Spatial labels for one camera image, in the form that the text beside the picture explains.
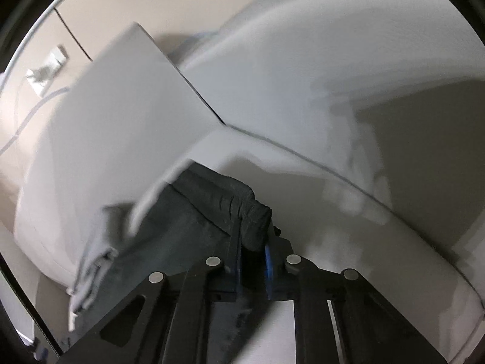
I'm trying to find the white back cushion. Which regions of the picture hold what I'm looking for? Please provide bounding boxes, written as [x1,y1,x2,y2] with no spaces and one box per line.
[13,22,226,285]

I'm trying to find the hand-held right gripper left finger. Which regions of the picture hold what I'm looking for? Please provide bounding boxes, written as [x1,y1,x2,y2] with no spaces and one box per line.
[57,216,243,364]

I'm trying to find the grey folded pants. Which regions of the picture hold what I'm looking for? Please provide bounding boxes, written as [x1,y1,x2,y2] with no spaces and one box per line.
[68,157,196,330]

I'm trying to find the white armchair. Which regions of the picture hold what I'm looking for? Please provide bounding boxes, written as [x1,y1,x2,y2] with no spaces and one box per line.
[13,0,485,364]

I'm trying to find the white power adapter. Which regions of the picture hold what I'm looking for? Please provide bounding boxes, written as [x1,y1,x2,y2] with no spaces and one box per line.
[25,45,71,97]

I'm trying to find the black pants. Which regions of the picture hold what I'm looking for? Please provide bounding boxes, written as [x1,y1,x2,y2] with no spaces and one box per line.
[110,163,283,364]

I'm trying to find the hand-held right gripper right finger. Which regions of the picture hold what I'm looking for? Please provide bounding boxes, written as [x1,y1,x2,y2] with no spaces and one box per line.
[263,235,450,364]

